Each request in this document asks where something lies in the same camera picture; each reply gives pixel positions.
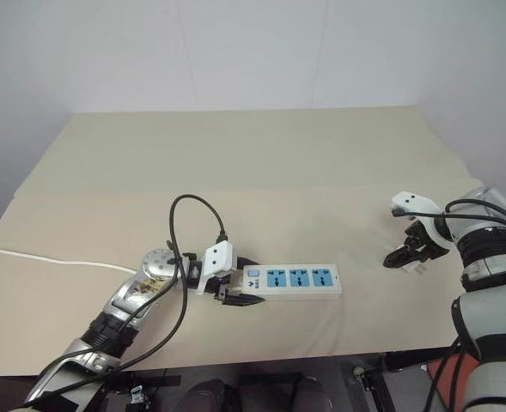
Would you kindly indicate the black table frame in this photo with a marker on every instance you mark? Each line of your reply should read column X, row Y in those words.
column 390, row 365

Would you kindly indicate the white power strip blue sockets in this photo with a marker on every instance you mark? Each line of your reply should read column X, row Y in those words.
column 295, row 281

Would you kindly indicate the orange red object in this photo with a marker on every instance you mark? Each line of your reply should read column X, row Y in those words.
column 448, row 382

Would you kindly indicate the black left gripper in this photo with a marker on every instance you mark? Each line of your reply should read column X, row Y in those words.
column 221, row 285

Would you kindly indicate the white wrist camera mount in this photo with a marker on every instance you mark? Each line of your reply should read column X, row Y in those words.
column 218, row 257
column 413, row 202

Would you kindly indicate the small metal clamp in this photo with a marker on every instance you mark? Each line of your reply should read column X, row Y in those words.
column 137, row 395

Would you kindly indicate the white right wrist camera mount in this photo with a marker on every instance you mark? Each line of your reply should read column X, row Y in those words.
column 413, row 202

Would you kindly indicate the white charger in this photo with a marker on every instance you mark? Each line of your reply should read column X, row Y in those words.
column 416, row 268

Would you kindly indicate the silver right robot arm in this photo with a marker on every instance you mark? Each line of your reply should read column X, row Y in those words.
column 491, row 274

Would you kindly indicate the dark rounded shape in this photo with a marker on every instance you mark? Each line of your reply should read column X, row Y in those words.
column 312, row 394

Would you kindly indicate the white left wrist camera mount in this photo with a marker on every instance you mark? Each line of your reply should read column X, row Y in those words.
column 218, row 257

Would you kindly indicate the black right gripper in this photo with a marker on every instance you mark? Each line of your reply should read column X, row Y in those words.
column 424, row 246

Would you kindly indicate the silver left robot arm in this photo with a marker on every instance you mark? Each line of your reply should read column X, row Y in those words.
column 128, row 296

